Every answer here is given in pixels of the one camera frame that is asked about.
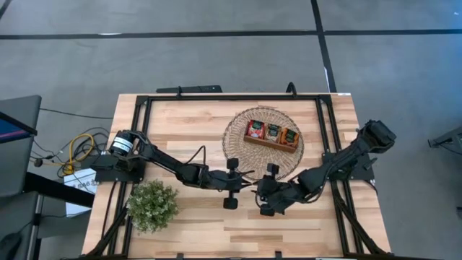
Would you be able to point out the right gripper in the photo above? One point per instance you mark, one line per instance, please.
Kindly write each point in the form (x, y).
(274, 191)

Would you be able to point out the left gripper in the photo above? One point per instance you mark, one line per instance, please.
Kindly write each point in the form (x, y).
(231, 182)

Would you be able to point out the potted green plant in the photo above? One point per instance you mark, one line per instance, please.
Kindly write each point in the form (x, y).
(151, 206)

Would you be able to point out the white cardboard box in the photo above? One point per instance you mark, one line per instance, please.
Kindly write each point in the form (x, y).
(77, 180)

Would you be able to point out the round woven placemat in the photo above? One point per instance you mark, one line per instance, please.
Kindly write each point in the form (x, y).
(238, 155)

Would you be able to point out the dark grey desk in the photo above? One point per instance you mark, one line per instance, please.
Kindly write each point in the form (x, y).
(21, 169)

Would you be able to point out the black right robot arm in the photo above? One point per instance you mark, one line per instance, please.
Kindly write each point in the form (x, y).
(346, 155)

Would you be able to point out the wooden tea box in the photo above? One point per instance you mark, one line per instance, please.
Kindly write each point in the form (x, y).
(269, 144)

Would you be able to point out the red tea packet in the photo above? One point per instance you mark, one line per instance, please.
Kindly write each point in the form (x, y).
(255, 129)

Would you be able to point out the black aluminium table frame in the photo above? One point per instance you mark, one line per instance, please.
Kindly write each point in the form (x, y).
(234, 97)

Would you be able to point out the tan tea packet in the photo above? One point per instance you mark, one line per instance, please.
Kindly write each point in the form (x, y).
(273, 132)

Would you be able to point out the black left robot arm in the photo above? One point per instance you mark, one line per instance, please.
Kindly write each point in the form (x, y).
(162, 159)

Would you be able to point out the black power strip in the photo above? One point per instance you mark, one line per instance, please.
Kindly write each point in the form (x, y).
(187, 89)

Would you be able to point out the black stand leg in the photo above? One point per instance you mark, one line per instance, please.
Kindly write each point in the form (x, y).
(447, 139)

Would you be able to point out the dark screen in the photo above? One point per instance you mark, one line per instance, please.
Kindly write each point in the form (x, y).
(14, 130)

